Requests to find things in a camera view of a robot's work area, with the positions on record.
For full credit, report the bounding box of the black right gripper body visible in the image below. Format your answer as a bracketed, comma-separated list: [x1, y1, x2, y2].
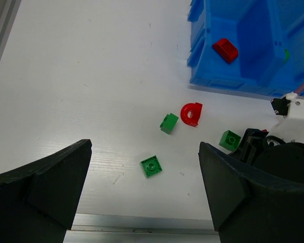
[230, 129, 304, 184]

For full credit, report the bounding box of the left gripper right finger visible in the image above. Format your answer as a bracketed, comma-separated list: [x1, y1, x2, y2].
[199, 142, 304, 242]

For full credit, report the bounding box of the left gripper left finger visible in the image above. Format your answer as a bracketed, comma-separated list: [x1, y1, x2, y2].
[0, 139, 92, 242]

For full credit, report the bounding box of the green square lego brick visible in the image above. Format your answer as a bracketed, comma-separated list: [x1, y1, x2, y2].
[283, 49, 290, 65]

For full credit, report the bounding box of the red arch lego piece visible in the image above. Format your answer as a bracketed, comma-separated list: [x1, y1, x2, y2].
[180, 102, 203, 127]

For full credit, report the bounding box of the red rounded lego brick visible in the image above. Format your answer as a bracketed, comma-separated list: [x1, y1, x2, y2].
[212, 38, 239, 64]

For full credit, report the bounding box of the blue two-compartment bin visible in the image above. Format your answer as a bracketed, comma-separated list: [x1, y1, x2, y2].
[187, 1, 304, 97]

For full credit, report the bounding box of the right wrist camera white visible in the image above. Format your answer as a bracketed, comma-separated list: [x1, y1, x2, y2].
[268, 93, 304, 143]

